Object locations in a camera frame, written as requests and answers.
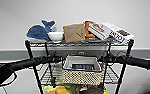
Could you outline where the brown plush toy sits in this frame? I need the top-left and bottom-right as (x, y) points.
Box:
(70, 84), (87, 93)

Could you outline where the white bowl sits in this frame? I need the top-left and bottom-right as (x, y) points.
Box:
(47, 31), (65, 44)

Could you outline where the wall socket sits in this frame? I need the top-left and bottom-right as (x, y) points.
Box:
(78, 51), (86, 56)

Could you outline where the black wire shelf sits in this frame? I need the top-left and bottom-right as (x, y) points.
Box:
(24, 38), (136, 94)

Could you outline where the pale woven basket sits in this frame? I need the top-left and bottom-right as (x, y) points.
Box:
(60, 54), (104, 86)

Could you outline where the white red printed box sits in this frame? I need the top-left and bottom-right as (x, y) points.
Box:
(86, 21), (112, 41)

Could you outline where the light blue plush toy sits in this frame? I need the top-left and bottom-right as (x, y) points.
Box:
(64, 65), (73, 71)

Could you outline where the orange packet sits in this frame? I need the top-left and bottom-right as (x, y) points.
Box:
(83, 20), (97, 40)

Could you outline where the white box with dark picture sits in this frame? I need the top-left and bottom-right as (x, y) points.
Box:
(70, 63), (96, 72)

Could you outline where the blue whale plush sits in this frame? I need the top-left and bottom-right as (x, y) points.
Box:
(25, 19), (57, 43)

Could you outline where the green ball toy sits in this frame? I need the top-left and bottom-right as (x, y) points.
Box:
(64, 84), (72, 91)

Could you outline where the brown paper packet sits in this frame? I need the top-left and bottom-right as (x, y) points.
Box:
(62, 23), (87, 44)

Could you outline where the white dark printed box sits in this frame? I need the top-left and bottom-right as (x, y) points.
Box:
(102, 22), (136, 45)

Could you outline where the black fabric toy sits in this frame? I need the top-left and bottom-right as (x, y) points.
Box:
(87, 85), (104, 94)

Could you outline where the orange yellow toy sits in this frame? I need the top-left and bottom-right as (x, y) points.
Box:
(54, 85), (69, 94)

